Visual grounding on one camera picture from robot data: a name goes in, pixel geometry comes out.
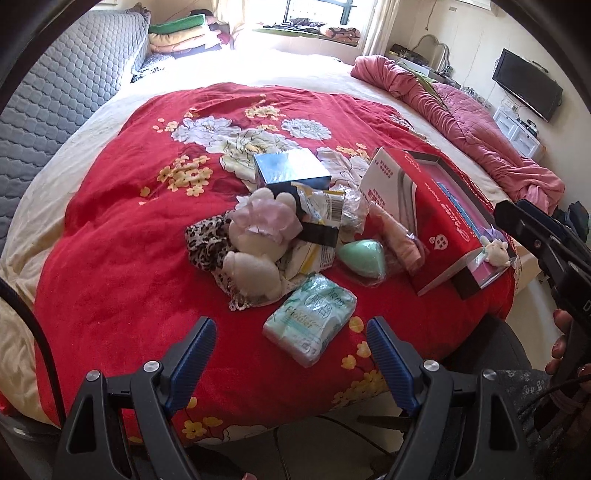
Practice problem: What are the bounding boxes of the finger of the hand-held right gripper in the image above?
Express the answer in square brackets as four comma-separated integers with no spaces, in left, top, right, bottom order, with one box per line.
[494,201,561,273]
[516,198,591,252]

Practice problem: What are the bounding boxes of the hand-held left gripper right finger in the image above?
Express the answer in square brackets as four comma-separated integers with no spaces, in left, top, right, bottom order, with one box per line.
[366,316,536,480]

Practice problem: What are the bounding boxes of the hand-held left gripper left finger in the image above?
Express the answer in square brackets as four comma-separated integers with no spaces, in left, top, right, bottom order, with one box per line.
[54,316,218,480]

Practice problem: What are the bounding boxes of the red cardboard box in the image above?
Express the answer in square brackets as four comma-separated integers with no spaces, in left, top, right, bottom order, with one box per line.
[359,147,513,300]

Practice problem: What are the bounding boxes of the green tissue pack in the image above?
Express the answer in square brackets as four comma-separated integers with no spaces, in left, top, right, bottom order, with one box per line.
[263,272,357,367]

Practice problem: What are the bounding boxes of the mint green sponge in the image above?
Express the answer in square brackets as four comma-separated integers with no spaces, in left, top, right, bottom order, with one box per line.
[336,240,386,279]

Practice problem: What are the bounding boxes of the leopard print cloth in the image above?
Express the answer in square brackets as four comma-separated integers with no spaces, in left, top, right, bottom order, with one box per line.
[185,213,241,282]

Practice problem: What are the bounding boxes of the pink cloth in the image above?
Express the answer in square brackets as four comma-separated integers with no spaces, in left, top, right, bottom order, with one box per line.
[369,203,428,275]

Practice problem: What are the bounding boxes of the white and pink plush toy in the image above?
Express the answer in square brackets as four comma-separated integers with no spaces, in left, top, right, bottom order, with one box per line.
[224,187,305,308]

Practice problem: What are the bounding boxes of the yellow and white packet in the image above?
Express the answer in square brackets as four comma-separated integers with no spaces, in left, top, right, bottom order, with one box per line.
[281,242,336,278]
[295,182,347,228]

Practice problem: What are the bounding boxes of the person's right hand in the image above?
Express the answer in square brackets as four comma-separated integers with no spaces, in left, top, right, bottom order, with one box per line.
[546,309,591,393]

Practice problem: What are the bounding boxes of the small white plush toy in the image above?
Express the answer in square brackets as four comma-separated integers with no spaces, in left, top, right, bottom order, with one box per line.
[478,235,511,267]

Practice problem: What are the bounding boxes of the white cabinet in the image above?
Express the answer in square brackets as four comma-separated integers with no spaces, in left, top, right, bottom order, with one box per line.
[494,104,542,158]

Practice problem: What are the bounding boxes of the person's dark clothed leg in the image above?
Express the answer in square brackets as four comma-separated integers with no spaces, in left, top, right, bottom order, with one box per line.
[434,318,591,480]

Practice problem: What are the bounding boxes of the pink quilt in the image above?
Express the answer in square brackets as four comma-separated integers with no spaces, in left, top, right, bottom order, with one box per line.
[351,54,566,215]

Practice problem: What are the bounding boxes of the red floral blanket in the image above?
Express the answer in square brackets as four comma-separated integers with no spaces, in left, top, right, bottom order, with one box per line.
[34,83,515,445]

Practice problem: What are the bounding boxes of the black flat screen television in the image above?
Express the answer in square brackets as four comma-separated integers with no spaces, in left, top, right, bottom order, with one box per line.
[492,48,564,123]

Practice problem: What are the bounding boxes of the black band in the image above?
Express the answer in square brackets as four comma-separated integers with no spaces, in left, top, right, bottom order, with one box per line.
[299,219,341,246]

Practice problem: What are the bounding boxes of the clear plastic bag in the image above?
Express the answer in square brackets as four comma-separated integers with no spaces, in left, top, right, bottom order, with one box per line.
[339,188,371,237]

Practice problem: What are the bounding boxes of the cluttered dresser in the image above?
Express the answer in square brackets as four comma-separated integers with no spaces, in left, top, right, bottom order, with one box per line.
[388,34,462,90]

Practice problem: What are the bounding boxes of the dark gift box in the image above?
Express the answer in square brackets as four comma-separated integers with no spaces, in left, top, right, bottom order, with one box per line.
[253,150,332,204]

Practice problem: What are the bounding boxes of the cream curtain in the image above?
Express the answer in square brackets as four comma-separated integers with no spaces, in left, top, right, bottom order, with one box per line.
[360,0,399,58]

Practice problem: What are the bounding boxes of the cloths on window sill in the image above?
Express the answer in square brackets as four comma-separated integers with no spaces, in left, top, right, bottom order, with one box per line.
[252,18,362,45]

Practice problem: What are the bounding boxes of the grey quilted headboard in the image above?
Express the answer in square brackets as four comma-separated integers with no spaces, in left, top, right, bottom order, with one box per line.
[0,9,151,252]

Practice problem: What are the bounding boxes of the cream bed sheet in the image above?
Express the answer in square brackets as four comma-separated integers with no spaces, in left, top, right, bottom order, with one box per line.
[0,46,541,430]

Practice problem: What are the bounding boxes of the dark patterned pillow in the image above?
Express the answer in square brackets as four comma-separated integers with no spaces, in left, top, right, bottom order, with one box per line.
[131,53,174,84]

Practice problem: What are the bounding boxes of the window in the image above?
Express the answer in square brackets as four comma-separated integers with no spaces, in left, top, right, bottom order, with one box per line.
[281,0,359,28]

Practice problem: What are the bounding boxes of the stack of folded blankets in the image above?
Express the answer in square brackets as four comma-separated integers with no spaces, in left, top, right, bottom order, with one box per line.
[148,14,237,58]

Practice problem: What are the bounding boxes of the black cable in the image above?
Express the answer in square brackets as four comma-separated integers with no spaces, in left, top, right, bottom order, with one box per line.
[0,277,68,428]

